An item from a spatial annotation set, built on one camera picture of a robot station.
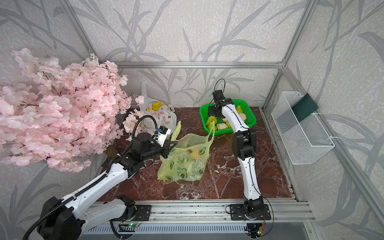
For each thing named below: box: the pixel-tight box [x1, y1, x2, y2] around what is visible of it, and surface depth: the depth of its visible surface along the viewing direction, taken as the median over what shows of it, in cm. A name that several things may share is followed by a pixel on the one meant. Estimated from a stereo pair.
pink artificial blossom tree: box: [0, 48, 145, 172], surface depth 55 cm
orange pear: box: [191, 147, 199, 158], surface depth 82 cm
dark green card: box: [291, 93, 319, 123], surface depth 72 cm
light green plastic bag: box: [157, 121, 215, 181], surface depth 80 cm
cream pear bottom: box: [216, 123, 228, 130], surface depth 103 cm
